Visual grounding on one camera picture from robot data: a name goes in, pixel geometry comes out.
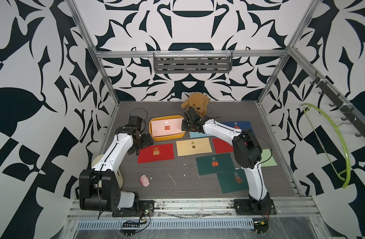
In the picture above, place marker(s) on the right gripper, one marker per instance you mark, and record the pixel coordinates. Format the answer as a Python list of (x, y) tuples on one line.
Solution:
[(183, 126)]

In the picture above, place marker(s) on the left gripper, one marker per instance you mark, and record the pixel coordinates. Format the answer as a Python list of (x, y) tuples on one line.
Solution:
[(148, 142)]

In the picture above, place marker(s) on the yellow plastic storage box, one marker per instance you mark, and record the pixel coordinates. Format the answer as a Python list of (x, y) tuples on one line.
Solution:
[(169, 137)]

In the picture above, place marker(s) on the yellow envelope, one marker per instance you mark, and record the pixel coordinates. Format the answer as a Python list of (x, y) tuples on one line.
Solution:
[(193, 146)]

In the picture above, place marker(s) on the red envelope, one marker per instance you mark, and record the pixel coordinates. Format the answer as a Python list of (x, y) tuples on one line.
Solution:
[(156, 153), (221, 146)]

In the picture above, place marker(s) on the pink envelope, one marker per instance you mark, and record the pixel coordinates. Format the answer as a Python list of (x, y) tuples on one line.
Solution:
[(165, 127)]

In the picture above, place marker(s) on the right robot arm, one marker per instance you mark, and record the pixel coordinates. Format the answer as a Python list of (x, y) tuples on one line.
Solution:
[(247, 153)]

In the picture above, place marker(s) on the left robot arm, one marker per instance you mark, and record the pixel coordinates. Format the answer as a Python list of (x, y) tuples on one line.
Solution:
[(99, 187)]

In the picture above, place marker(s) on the light blue envelope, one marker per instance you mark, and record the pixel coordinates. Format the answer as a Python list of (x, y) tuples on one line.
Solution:
[(198, 135)]

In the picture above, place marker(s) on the brown plush dog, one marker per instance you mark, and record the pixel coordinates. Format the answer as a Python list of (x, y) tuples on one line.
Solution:
[(198, 101)]

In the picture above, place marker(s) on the cream plastic container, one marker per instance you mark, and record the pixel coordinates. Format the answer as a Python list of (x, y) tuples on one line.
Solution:
[(119, 179)]

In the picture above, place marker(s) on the small pink toy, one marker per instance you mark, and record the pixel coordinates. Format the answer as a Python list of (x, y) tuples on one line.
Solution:
[(144, 180)]

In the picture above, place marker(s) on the dark green envelope upper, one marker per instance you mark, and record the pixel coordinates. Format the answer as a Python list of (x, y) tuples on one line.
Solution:
[(213, 164)]

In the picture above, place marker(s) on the dark green envelope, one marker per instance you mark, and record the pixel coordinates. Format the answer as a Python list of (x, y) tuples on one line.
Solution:
[(232, 181), (213, 164)]

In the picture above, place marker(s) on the dark blue envelope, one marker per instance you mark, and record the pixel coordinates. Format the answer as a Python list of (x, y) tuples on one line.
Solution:
[(243, 125)]

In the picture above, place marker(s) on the dark green envelope lower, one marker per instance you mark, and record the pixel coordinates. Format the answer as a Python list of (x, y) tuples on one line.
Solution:
[(232, 181)]

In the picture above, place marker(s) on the light green envelope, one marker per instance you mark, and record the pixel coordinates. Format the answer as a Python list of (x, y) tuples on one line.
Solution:
[(267, 159)]

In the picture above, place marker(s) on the green plastic hanger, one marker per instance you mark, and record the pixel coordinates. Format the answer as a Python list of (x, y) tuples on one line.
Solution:
[(327, 141)]

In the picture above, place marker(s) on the grey metal wall shelf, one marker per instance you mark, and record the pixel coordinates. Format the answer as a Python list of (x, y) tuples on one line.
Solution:
[(189, 62)]

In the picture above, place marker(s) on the black wall hook rail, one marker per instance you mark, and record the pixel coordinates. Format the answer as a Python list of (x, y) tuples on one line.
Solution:
[(352, 115)]

